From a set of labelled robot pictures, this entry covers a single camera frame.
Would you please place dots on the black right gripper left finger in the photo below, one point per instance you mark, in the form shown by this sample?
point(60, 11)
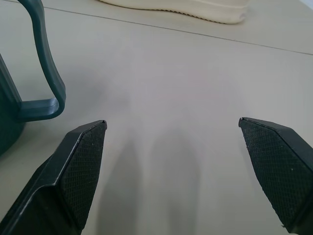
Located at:
point(73, 176)

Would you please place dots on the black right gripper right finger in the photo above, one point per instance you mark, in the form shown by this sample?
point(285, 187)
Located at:
point(281, 171)

